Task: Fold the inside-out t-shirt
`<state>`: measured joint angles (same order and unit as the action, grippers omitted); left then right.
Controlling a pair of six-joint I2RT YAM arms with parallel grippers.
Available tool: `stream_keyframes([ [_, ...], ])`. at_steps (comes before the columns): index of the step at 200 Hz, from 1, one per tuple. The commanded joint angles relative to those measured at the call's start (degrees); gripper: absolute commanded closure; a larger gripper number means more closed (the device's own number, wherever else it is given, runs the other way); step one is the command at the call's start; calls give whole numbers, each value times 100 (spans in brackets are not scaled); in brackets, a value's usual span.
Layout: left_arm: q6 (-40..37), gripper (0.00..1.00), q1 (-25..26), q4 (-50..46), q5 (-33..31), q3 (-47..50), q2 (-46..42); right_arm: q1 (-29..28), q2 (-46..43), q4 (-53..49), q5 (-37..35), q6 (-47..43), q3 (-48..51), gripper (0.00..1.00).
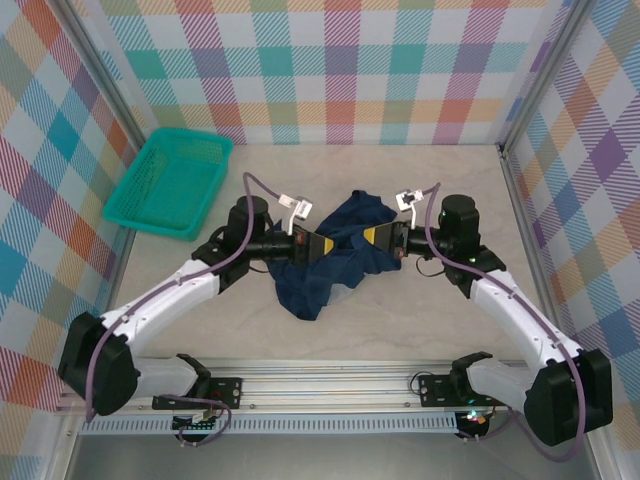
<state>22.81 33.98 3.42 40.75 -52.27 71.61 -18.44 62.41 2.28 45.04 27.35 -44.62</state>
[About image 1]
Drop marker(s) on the aluminium right corner post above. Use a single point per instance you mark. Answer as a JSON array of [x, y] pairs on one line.
[[545, 70]]

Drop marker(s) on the aluminium corner post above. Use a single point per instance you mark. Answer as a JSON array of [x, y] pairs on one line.
[[100, 70], [545, 70]]

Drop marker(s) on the teal plastic basket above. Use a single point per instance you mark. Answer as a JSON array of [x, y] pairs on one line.
[[170, 190]]

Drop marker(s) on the right small circuit board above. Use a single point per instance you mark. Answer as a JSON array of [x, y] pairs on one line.
[[472, 422]]

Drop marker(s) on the small circuit board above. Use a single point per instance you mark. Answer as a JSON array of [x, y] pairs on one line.
[[472, 422], [195, 424]]

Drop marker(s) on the aluminium right side rail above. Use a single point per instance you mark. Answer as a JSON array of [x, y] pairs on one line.
[[525, 220]]

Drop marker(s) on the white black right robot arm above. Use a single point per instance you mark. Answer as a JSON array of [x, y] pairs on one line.
[[520, 315]]

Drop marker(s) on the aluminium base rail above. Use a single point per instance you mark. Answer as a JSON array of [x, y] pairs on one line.
[[325, 385]]

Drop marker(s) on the left small circuit board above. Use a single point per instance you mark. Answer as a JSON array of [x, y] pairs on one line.
[[195, 424]]

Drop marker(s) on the aluminium left corner post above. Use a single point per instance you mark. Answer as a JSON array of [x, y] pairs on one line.
[[100, 70]]

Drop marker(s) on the navy blue t-shirt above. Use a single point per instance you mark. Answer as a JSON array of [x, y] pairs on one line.
[[325, 280]]

